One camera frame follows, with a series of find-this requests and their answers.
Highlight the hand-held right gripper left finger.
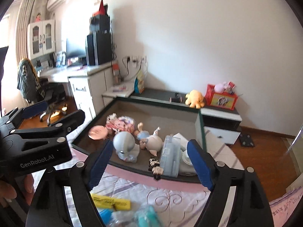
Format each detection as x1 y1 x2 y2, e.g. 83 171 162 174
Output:
26 139 114 227

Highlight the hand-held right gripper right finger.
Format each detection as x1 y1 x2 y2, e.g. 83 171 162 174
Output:
187 139 276 227

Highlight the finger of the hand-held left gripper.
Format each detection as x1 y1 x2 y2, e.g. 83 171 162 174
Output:
9 109 86 152
0 100 49 129

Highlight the white plug charger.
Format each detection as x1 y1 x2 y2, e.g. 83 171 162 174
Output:
181 150 198 176

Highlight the pink round mirror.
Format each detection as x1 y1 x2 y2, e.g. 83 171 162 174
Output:
88 125 108 140

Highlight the dark green storage box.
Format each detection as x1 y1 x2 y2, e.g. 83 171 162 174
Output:
71 97 209 183

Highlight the person's left hand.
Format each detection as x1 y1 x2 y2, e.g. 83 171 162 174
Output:
0 173 35 208

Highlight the black office chair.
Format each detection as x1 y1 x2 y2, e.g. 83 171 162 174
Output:
35 78 69 126

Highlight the white astronaut figurine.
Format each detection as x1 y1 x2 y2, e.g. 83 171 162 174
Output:
113 132 140 163

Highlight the dark printed jacket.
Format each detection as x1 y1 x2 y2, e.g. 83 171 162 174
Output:
17 58 39 103

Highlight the clear plastic case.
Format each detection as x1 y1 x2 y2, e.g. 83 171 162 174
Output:
159 135 182 178

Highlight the yellow snack packet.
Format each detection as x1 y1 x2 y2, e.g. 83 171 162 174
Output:
91 193 131 211

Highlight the white desk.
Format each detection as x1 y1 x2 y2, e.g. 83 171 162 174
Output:
39 64 114 121

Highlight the pink floral cloth doll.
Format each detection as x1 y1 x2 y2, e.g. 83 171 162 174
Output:
105 113 136 133

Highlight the small black-haired figurine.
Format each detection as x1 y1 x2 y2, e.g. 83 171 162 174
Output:
148 158 164 181

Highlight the low black white cabinet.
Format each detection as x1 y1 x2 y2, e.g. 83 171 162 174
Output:
130 88 243 145

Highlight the black bathroom scale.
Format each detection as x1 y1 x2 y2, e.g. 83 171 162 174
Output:
239 134 255 148

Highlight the low white side table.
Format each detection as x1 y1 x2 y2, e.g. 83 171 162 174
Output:
102 85 134 107

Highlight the striped pink bedsheet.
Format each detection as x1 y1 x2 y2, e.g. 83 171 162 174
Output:
31 144 244 227

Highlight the blue packet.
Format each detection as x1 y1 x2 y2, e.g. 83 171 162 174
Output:
99 209 114 227

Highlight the yellow octopus plush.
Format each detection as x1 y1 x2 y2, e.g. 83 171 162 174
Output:
185 90 206 109

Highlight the orange bottle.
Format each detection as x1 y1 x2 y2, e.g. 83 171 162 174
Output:
112 64 120 86

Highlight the red plastic crate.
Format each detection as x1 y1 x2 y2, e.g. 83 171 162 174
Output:
205 84 239 110

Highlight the white glass-door cabinet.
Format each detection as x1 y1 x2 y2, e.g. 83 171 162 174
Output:
27 19 56 61

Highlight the black hand roller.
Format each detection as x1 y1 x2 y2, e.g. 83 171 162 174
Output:
169 92 183 104

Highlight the teal packet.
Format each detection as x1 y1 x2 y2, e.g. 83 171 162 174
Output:
134 206 164 227

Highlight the black computer monitor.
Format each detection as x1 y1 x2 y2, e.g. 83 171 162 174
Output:
66 38 87 61

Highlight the black computer tower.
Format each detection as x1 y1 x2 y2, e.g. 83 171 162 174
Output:
86 33 112 66

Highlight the blue yellow snack bag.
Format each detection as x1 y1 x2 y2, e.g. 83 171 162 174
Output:
134 70 145 94

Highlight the beige curtain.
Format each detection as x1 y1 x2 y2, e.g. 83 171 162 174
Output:
15 0 38 62

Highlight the pink printed pillow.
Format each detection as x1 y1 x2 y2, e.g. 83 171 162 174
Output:
269 187 303 227

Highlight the white door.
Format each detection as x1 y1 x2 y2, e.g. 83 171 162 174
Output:
287 123 303 156

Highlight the black box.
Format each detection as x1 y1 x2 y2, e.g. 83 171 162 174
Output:
89 15 111 34

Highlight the red paper bag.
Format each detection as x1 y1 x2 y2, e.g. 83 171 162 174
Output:
93 0 108 17

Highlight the white wall outlet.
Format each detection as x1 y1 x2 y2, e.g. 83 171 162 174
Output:
122 55 147 65

